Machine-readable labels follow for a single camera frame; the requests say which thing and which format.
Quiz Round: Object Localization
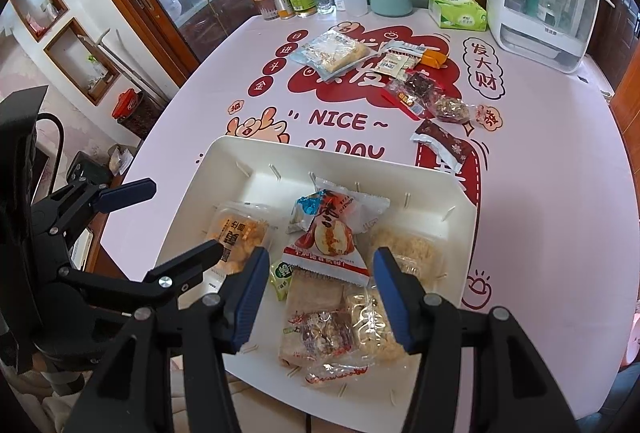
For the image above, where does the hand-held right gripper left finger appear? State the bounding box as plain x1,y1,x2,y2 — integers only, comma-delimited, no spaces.
65,247,271,433

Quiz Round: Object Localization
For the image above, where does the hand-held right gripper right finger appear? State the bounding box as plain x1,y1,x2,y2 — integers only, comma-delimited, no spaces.
374,247,568,433

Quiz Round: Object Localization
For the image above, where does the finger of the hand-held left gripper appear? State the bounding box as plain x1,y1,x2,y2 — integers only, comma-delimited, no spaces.
47,178,157,234
60,240,223,309

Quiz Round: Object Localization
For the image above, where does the clear packet of rice cake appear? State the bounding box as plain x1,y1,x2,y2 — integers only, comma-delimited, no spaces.
344,285,407,361

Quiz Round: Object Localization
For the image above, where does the small green snack packet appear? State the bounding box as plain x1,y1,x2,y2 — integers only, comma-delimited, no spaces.
269,260,297,302

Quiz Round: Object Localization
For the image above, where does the clear packet of biscuit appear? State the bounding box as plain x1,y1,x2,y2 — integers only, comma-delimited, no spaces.
369,223,447,286

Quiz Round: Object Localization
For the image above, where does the beige wafer packet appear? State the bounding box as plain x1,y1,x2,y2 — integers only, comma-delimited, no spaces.
280,269,347,366

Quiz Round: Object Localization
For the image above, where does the clear packet of orange puffs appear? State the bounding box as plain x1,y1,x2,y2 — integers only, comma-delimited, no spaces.
209,202,274,275

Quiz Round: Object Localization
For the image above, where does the clear candy packet red print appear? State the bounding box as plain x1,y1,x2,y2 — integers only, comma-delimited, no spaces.
295,310,373,389

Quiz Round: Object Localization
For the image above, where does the red and white snack packet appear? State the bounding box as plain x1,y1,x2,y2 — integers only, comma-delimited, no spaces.
281,180,392,288

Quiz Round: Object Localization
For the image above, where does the white plastic tray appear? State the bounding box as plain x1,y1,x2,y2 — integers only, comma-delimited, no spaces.
155,136,477,395

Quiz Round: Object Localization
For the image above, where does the small blue snack packet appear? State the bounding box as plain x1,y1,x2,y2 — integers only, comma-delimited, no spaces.
291,194,327,230

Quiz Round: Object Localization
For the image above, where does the black box appliance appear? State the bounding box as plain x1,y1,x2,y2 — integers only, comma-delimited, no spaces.
65,150,114,188

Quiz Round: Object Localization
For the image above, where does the container with red lid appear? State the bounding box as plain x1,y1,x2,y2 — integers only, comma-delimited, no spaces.
111,88,147,122

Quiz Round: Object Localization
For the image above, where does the brown flower print snack packet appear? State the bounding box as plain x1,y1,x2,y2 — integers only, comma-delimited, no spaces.
410,118,482,175

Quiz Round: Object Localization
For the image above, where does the clear packet of nut candy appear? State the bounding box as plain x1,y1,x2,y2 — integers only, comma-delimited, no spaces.
431,96,474,125

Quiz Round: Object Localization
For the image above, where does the glass tumbler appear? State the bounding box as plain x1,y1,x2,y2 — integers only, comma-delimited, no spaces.
254,0,281,22

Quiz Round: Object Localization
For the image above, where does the white label snack packet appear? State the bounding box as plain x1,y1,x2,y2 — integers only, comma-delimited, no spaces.
374,42,427,80

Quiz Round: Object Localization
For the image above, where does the clear pack of crumb cake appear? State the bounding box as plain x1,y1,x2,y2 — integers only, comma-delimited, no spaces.
289,28,372,82

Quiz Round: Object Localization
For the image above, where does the green tissue pack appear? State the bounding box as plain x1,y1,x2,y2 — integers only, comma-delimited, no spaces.
427,0,488,32

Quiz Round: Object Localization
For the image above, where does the white countertop cup cabinet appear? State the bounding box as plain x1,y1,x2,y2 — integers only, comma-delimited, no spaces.
486,0,601,75

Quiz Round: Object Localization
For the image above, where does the wooden cabinet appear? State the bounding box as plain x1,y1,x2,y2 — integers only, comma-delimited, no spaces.
600,0,640,146

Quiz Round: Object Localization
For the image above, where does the black cable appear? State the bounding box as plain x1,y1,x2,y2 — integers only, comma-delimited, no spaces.
35,112,68,174

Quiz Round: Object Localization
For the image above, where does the wooden framed wall niche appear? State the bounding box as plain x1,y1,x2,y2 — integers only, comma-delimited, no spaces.
43,17,122,107

